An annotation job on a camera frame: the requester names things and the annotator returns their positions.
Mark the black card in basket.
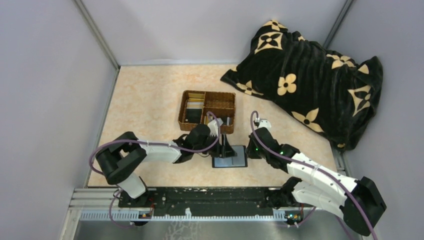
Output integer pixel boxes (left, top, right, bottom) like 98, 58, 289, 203
184, 108, 203, 124

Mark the black wallet in basket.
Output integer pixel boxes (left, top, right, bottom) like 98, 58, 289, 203
220, 116, 233, 126

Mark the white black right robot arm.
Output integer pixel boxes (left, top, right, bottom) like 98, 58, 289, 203
246, 127, 387, 238

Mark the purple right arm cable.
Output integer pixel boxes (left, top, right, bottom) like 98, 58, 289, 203
249, 110, 379, 240

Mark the brown wicker divided basket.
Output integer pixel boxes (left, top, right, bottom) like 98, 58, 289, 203
177, 90, 236, 134

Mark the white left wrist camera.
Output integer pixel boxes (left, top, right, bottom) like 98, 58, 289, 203
207, 118, 223, 137

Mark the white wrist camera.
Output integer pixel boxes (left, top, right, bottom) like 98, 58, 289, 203
207, 118, 223, 137
254, 118, 272, 130

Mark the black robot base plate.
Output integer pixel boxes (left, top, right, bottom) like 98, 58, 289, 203
118, 186, 315, 219

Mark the black floral patterned blanket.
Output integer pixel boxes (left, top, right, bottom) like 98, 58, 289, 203
221, 20, 384, 151

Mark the black leather card holder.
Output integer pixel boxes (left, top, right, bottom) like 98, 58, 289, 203
212, 145, 248, 169

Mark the silver card in basket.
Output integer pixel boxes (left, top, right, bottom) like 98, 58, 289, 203
186, 101, 204, 110

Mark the gold card in basket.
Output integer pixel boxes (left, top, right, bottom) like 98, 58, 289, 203
188, 92, 205, 102

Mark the aluminium frame rail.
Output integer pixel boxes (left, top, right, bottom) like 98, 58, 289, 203
67, 187, 370, 223

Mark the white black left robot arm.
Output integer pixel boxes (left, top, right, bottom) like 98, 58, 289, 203
91, 123, 236, 199

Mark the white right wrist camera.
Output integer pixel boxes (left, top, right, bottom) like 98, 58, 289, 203
254, 118, 272, 130

